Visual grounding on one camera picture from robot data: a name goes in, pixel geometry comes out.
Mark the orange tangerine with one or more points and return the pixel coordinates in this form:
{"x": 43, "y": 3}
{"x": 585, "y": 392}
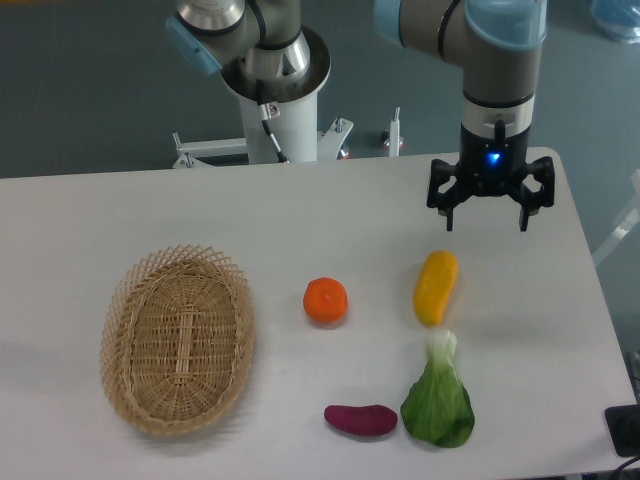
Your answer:
{"x": 325, "y": 300}

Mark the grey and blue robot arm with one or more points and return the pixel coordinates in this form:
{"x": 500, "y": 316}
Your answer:
{"x": 496, "y": 44}

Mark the purple sweet potato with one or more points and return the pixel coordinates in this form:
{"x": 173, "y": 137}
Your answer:
{"x": 364, "y": 421}

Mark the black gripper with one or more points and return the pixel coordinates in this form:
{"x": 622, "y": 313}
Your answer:
{"x": 488, "y": 168}

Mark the black device at table edge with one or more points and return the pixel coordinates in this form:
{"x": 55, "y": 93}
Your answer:
{"x": 623, "y": 426}

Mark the yellow mango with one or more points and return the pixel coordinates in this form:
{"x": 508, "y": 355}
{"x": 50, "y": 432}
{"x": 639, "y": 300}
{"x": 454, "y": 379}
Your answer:
{"x": 433, "y": 287}

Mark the white frame at right edge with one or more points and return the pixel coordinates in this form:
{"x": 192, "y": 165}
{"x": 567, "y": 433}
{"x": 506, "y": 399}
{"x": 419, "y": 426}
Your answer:
{"x": 625, "y": 222}

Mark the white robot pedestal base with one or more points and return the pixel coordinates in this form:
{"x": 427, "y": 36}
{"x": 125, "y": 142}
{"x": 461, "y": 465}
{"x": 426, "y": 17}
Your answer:
{"x": 277, "y": 92}

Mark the green bok choy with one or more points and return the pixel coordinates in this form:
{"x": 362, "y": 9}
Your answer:
{"x": 437, "y": 408}

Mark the blue object in corner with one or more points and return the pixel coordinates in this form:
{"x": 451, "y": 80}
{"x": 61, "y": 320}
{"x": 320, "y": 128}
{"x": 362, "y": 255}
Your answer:
{"x": 618, "y": 19}

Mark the woven bamboo basket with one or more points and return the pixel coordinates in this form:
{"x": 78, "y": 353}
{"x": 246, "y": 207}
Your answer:
{"x": 178, "y": 340}

